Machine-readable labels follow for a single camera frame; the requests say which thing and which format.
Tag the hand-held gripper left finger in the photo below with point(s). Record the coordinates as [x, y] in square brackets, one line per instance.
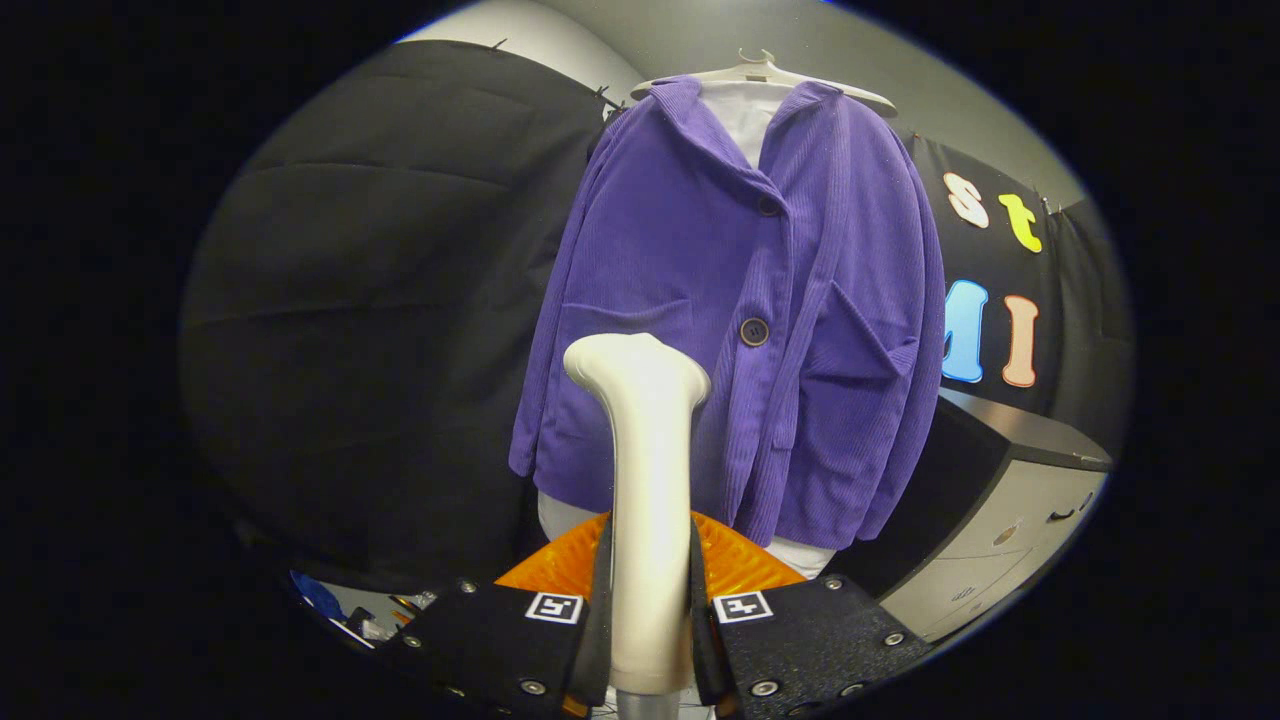
[597, 640]

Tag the white garment steamer head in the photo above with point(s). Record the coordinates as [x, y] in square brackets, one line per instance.
[650, 500]

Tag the blue object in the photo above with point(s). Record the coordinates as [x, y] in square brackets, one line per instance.
[318, 595]

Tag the grey cabinet with dark top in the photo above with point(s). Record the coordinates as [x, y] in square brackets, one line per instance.
[1000, 520]

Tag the white plastic clothes hanger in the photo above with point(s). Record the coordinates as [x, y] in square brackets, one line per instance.
[760, 72]

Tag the clutter of small items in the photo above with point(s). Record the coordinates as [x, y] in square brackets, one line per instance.
[390, 615]

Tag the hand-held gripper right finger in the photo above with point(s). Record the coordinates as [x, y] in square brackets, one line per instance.
[703, 650]

